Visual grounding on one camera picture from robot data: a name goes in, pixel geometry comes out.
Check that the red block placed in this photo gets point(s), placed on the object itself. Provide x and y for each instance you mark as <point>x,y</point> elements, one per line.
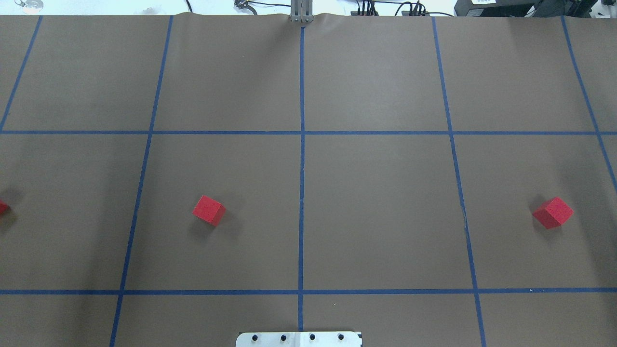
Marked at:
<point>209,210</point>
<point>553,213</point>
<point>4,207</point>

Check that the brown paper table mat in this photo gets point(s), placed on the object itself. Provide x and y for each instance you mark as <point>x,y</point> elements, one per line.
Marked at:
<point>379,176</point>

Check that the black box device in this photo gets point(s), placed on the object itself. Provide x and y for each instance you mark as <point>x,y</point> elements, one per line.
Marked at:
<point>493,8</point>

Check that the aluminium frame post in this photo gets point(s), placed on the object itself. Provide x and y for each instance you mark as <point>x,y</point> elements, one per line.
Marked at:
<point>301,11</point>

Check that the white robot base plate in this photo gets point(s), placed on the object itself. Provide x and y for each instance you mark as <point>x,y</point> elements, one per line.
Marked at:
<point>300,339</point>

